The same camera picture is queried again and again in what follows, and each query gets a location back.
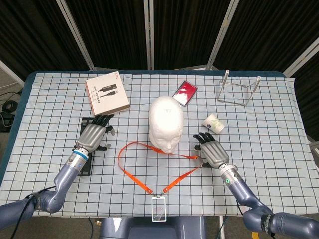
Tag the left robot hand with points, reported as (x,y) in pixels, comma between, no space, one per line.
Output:
(91,137)

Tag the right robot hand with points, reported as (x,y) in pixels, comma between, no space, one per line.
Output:
(214,153)

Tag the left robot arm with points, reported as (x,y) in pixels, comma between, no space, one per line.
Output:
(64,174)

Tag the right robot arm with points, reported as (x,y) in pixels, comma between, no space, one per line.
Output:
(239,189)

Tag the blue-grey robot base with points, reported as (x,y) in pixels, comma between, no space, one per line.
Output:
(119,229)

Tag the white foam mannequin head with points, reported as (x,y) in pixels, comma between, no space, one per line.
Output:
(165,117)

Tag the flower print paper cup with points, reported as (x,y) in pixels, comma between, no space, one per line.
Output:
(214,123)

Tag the black folding stand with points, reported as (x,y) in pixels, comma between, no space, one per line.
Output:
(87,167)

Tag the checked tablecloth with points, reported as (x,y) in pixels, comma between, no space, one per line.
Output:
(261,149)

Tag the red and white phone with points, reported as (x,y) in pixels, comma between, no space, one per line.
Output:
(187,92)

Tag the white table leg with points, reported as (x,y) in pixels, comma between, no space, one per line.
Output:
(221,227)

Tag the black power adapter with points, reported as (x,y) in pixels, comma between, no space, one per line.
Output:
(5,122)

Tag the black folding screen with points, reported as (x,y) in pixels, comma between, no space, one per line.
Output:
(112,32)

